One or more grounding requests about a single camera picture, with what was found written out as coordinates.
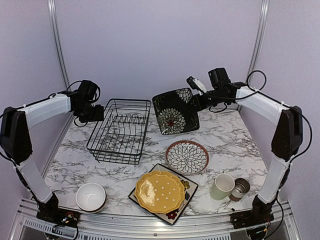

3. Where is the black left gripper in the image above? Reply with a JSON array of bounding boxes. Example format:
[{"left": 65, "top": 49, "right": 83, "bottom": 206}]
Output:
[{"left": 75, "top": 101, "right": 104, "bottom": 123}]

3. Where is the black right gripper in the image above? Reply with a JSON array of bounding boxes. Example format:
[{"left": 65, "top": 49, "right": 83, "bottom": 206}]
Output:
[{"left": 185, "top": 88, "right": 227, "bottom": 111}]

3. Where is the black square floral plate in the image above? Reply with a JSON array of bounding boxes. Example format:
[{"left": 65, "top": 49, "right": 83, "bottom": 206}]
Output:
[{"left": 152, "top": 88, "right": 200, "bottom": 135}]

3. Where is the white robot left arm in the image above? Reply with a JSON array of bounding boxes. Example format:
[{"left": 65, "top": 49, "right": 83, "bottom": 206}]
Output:
[{"left": 0, "top": 91, "right": 104, "bottom": 223}]

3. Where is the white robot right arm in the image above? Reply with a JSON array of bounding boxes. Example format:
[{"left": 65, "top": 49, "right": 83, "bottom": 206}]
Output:
[{"left": 190, "top": 83, "right": 303, "bottom": 205}]

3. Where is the round brown rim floral plate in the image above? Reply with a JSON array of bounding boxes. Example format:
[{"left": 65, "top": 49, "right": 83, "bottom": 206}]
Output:
[{"left": 165, "top": 140, "right": 210, "bottom": 176}]

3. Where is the white ceramic bowl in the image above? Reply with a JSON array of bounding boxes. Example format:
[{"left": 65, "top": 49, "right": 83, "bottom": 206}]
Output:
[{"left": 75, "top": 182, "right": 107, "bottom": 213}]

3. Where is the light green mug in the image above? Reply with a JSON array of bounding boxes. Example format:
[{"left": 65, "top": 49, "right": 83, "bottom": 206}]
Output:
[{"left": 210, "top": 173, "right": 235, "bottom": 201}]

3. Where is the brown grey metal-lined cup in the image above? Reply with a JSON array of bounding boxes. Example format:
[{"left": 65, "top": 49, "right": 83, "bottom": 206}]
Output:
[{"left": 229, "top": 177, "right": 251, "bottom": 202}]

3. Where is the yellow polka dot plate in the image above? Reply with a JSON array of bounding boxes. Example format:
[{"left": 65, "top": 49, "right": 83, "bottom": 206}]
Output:
[{"left": 134, "top": 170, "right": 185, "bottom": 214}]

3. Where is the white square floral plate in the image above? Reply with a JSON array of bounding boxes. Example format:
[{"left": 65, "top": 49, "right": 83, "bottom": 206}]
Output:
[{"left": 128, "top": 163, "right": 199, "bottom": 226}]

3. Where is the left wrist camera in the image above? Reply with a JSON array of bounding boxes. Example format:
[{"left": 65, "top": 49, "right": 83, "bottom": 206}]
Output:
[{"left": 77, "top": 80, "right": 101, "bottom": 104}]

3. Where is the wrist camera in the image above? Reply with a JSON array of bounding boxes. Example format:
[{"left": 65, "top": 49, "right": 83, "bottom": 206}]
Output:
[
  {"left": 186, "top": 76, "right": 207, "bottom": 96},
  {"left": 77, "top": 80, "right": 101, "bottom": 104}
]

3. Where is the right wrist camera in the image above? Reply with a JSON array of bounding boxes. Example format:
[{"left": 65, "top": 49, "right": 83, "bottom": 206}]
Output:
[{"left": 186, "top": 76, "right": 207, "bottom": 96}]

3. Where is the black wire dish rack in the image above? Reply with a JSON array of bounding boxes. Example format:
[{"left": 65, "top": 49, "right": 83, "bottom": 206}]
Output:
[{"left": 86, "top": 98, "right": 151, "bottom": 166}]

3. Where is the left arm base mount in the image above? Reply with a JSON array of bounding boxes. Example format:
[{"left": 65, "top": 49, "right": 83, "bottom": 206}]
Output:
[{"left": 35, "top": 193, "right": 80, "bottom": 228}]

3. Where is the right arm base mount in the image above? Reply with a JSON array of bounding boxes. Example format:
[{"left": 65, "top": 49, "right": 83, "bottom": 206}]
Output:
[{"left": 230, "top": 195, "right": 276, "bottom": 229}]

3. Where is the aluminium frame rail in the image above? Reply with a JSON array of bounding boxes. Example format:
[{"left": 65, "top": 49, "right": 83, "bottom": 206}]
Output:
[{"left": 9, "top": 197, "right": 301, "bottom": 240}]

